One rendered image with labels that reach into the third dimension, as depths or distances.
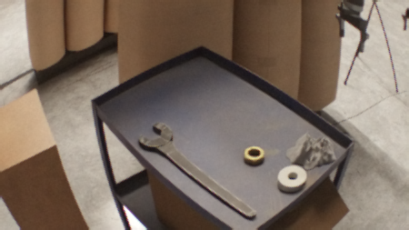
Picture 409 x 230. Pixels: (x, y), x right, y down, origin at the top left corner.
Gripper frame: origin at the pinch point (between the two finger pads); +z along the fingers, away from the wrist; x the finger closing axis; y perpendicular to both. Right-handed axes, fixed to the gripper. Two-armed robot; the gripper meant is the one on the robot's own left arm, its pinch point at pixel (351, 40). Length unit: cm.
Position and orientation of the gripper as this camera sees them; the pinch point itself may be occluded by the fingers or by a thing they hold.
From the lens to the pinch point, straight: 158.0
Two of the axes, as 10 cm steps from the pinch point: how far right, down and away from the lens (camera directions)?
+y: 8.8, -2.7, 3.9
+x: -4.7, -5.4, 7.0
